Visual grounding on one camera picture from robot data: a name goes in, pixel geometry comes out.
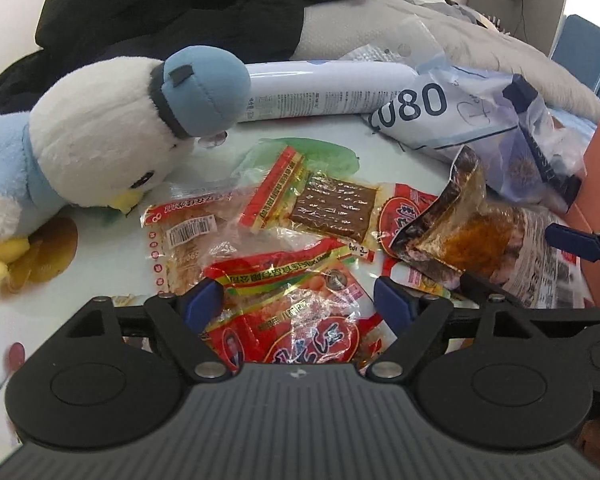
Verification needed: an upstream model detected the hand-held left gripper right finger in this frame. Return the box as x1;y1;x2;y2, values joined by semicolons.
371;276;551;382

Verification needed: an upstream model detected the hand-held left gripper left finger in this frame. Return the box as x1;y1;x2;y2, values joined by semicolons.
62;279;233;382

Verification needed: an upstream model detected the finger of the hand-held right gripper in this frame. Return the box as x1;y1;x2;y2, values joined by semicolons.
545;224;600;262
459;270;526;307

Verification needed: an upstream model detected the dark brown snack packet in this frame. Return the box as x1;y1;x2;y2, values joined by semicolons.
392;145;523;283

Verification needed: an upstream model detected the red snack packet yellow stripe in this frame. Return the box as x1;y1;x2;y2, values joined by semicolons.
202;237;398;367

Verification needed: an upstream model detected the clear snack packet printed label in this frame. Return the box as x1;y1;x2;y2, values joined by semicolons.
500;207;588;311

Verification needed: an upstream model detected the brown tofu snack packet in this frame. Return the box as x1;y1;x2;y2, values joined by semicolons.
286;172;448;263

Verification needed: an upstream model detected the narrow red yellow snack packet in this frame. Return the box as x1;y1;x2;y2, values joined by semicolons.
240;145;307;233

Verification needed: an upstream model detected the white numbered plastic bag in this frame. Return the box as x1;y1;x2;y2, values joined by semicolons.
365;67;523;166

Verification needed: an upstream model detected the blue chair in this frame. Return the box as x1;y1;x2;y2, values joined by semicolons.
550;14;600;96

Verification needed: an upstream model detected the white and blue plush bird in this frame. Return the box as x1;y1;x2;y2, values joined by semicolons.
0;45;252;288

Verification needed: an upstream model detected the grey blanket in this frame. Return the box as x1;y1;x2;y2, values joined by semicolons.
290;0;600;126

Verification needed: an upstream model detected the white spray can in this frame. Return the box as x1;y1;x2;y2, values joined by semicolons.
235;60;421;123

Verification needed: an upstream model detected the clear bubble plastic bag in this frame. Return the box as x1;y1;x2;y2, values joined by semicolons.
340;12;453;68

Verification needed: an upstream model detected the black puffer jacket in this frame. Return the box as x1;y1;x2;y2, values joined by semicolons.
0;0;373;116

